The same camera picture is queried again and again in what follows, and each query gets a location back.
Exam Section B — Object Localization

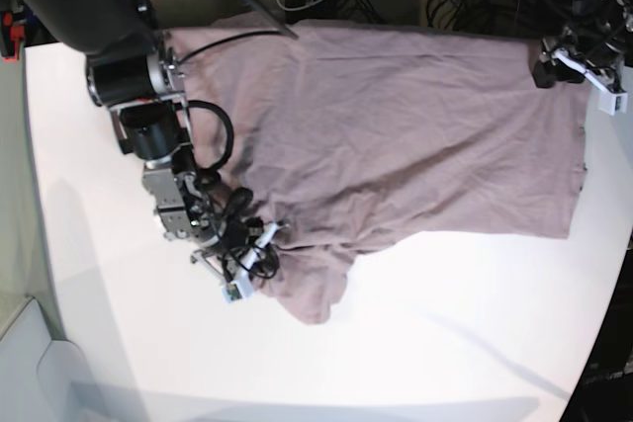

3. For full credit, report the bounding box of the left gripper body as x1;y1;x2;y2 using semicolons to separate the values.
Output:
559;26;628;81

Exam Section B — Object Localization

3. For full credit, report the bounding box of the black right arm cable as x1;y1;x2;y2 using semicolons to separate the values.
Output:
185;100;236;186

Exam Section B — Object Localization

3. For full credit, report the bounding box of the red and black clamp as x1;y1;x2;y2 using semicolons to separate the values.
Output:
1;11;26;62

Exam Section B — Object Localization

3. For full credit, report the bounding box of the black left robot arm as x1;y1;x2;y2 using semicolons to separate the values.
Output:
532;0;632;95

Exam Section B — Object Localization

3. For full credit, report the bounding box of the mauve t-shirt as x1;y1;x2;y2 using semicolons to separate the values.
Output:
170;14;590;324

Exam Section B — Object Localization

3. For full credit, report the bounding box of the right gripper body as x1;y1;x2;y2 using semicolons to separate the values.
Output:
187;194;267;274

